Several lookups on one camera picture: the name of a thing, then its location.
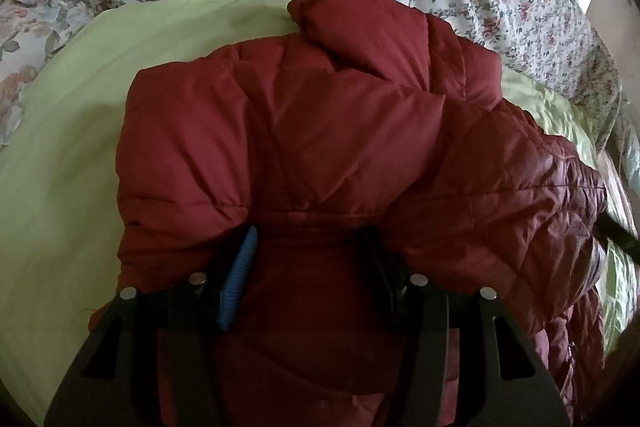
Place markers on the green bed sheet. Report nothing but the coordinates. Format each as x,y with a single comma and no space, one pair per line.
65,157

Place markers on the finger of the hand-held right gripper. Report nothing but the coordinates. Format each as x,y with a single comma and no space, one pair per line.
620,239

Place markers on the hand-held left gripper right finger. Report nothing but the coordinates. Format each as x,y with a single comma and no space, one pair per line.
387,272

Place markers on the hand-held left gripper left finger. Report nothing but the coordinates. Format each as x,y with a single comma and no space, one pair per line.
235,282

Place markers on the crumpled floral cloth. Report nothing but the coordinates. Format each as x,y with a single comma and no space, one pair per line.
20,52

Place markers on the red puffer jacket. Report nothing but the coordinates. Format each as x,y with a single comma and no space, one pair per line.
300,132

